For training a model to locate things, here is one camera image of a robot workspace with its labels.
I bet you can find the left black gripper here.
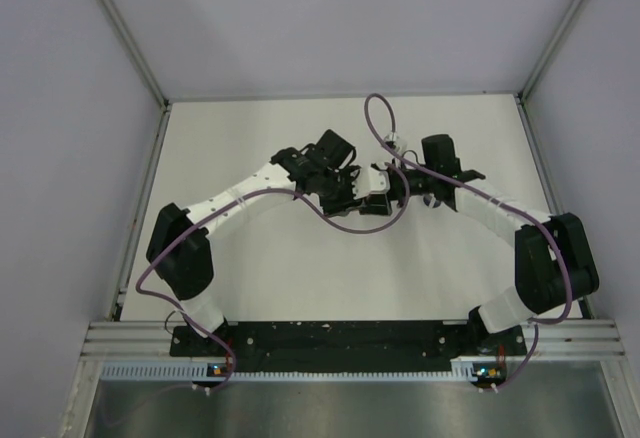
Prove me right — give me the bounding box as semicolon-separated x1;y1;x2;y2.
316;164;366;217

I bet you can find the white pill bottle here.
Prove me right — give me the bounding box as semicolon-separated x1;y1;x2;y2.
423;196;442;209

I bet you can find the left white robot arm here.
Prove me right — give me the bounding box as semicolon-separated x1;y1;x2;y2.
146;130;388;355

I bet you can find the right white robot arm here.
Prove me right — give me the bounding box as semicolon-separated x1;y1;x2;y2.
350;134;599;354

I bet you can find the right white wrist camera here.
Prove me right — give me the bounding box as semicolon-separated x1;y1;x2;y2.
383;132;407;155

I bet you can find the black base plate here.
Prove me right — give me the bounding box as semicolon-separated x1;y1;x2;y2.
169;320;529;374

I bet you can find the grey slotted cable duct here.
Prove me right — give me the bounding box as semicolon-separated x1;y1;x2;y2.
99;359;498;383

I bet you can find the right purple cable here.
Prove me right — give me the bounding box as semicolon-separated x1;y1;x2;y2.
363;92;574;389

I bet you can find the left aluminium frame post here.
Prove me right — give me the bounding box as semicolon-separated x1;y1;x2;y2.
74;0;171;109

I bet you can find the aluminium frame post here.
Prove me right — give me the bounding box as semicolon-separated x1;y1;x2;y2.
518;0;589;103
74;0;171;109

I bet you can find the right aluminium frame post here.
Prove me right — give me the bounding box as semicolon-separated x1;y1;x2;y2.
518;0;589;103

